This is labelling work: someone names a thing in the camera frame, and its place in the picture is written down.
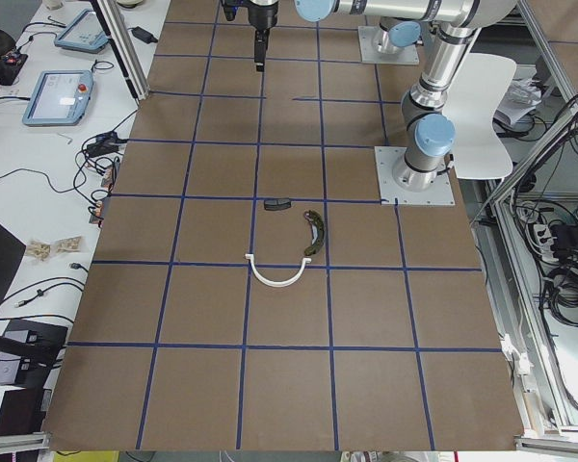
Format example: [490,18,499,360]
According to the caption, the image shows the white chair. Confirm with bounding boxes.
[442,53,516,180]

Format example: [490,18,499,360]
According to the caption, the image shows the black brake pad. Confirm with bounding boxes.
[263,197,292,212]

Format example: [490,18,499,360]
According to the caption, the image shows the teach pendant tablet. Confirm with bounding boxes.
[54,9,108,54]
[22,69,94,126]

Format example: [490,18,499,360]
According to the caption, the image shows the aluminium frame post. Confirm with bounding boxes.
[91,0,149,101]

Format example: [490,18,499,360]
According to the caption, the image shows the near teach pendant tablet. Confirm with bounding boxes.
[22,69,94,126]

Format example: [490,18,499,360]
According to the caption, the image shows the white curved plastic part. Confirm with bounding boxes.
[244,253,312,289]

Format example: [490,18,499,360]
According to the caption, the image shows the olive brake shoe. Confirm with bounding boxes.
[303,210,326,257]

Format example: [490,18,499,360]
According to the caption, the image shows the far teach pendant tablet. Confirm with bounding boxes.
[54,9,108,54]

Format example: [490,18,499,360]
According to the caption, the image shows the black power adapter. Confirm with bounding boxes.
[131,26,158,44]

